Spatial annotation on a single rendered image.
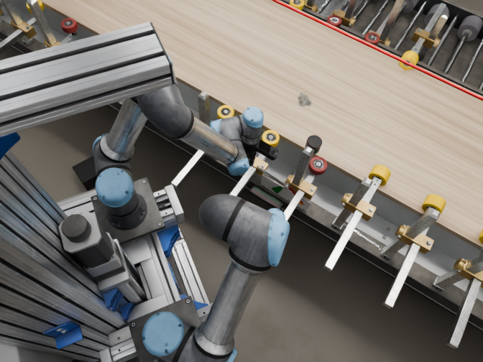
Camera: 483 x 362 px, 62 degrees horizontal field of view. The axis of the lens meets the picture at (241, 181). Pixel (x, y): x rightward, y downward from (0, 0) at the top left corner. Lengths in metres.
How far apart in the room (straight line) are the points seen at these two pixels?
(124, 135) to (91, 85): 0.75
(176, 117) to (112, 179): 0.39
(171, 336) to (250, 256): 0.35
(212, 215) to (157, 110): 0.31
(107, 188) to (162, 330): 0.48
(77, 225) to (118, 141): 0.44
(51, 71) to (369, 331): 2.31
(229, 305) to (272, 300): 1.44
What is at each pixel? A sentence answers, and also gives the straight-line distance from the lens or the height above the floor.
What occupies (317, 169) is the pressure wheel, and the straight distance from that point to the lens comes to 1.82.
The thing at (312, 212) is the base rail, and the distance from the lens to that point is 1.95.
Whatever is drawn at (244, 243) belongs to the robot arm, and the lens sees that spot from 0.97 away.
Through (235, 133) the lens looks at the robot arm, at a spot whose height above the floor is 1.28.
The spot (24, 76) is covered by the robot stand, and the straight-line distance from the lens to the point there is 0.62.
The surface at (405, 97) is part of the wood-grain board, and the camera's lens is 2.21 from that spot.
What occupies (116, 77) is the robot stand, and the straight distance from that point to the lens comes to 0.58.
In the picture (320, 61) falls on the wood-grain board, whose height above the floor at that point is 0.90.
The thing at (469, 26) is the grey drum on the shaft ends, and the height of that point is 0.84.
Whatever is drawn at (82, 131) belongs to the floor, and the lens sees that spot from 3.13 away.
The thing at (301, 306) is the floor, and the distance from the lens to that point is 2.54.
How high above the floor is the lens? 2.45
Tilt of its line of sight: 63 degrees down
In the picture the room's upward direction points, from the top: 6 degrees clockwise
